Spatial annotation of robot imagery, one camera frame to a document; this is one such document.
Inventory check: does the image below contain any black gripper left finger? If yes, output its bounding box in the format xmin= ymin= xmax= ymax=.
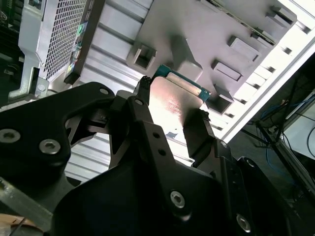
xmin=0 ymin=76 xmax=192 ymax=222

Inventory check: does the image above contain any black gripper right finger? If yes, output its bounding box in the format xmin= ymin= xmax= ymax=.
xmin=183 ymin=109 xmax=303 ymax=236

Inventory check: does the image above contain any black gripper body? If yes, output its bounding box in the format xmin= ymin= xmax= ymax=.
xmin=50 ymin=162 xmax=222 ymax=236

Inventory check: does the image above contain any silver CPU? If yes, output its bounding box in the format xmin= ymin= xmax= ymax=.
xmin=147 ymin=63 xmax=213 ymax=138

